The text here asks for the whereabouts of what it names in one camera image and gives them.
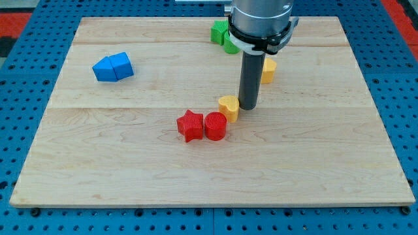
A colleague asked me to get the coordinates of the green star block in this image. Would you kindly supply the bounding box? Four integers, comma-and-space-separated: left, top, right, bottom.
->
210, 20, 228, 46

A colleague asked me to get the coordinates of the yellow heart block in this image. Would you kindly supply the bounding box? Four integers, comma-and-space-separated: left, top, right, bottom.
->
218, 95, 240, 123

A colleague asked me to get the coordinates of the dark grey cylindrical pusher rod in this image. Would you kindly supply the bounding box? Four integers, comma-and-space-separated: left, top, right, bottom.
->
238, 52, 265, 110

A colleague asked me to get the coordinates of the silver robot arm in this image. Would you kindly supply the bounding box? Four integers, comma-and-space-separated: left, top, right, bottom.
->
228, 0, 298, 110

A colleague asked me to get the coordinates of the blue cube block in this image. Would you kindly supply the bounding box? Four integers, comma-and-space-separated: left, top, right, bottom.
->
109, 52, 134, 80

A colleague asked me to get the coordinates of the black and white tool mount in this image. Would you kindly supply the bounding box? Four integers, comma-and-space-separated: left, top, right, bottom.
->
228, 16, 299, 55

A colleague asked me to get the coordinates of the yellow hexagon block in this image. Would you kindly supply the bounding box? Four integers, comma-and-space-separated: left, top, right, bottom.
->
261, 58, 277, 84

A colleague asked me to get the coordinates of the red star block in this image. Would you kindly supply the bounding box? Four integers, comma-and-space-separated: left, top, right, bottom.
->
176, 110, 204, 142

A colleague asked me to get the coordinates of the green cylinder block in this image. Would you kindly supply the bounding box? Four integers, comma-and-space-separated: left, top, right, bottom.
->
223, 31, 240, 54

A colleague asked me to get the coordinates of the blue triangle block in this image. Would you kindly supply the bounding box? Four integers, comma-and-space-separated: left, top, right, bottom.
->
92, 57, 118, 82

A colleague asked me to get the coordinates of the red cylinder block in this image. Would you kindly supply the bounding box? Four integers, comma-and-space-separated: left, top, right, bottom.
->
204, 112, 227, 141

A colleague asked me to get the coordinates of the light wooden board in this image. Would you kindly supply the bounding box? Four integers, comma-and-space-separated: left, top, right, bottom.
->
10, 17, 415, 208

